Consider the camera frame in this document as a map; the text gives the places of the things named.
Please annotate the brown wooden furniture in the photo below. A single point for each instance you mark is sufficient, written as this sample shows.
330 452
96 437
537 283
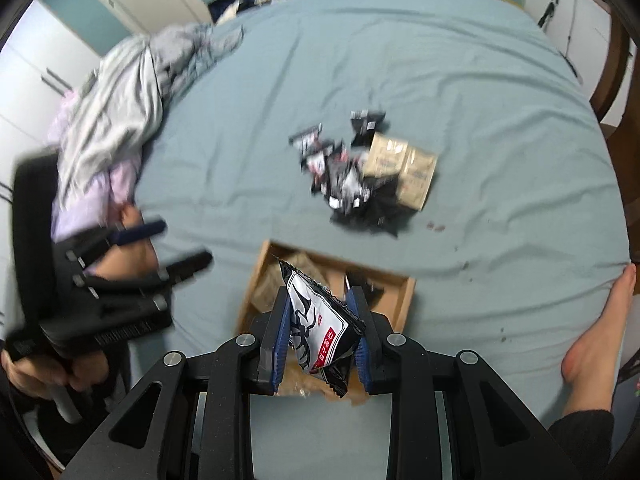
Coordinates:
612 85

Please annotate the pile of black snack packets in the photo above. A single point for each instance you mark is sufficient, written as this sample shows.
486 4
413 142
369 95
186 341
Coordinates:
345 185

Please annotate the beige sachet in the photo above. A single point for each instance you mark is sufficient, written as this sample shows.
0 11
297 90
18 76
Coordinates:
417 180
385 155

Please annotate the blue bed sheet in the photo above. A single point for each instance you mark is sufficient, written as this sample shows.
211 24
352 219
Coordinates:
450 85

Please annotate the brown cardboard box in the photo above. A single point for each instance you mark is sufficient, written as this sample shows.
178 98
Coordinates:
395 305

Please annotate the white wardrobe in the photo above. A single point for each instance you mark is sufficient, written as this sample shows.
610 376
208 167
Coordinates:
30 75

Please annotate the grey blanket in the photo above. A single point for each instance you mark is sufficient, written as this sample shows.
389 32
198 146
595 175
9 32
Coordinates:
120 95

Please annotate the person's left hand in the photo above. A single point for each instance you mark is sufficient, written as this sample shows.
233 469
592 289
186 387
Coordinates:
87 372

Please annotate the black pants leg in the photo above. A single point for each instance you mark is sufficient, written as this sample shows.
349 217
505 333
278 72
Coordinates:
580 445

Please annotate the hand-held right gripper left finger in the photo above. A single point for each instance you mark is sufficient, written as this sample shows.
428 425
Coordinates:
282 340

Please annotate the black white snack packet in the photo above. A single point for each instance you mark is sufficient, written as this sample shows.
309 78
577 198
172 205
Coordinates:
320 330

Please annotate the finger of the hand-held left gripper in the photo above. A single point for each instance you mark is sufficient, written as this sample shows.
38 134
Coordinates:
190 265
142 230

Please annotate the person's right foot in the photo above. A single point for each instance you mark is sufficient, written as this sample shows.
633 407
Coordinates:
595 350

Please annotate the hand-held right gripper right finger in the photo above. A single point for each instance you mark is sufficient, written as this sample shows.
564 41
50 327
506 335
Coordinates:
362 355

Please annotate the pink cloth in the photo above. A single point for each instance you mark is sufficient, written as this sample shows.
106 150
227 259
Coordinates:
120 185

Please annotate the white cabinet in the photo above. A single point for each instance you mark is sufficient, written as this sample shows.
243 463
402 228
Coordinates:
575 10

